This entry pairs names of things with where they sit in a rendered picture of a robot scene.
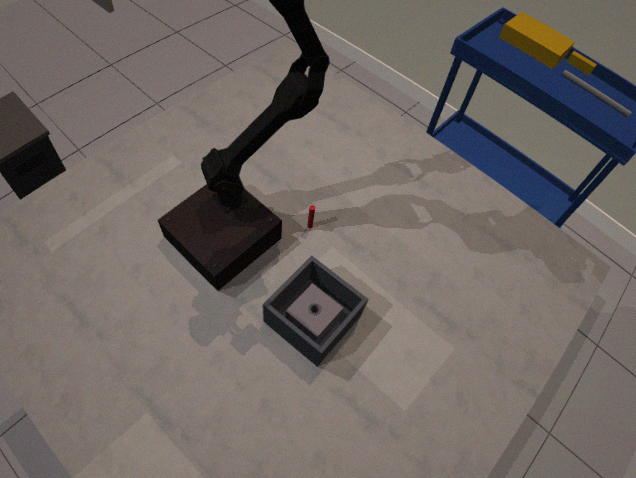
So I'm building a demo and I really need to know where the red peg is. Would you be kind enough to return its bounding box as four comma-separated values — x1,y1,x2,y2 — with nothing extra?
307,205,315,228

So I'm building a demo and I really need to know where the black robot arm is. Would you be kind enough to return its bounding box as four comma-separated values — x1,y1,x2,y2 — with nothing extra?
201,0,330,213

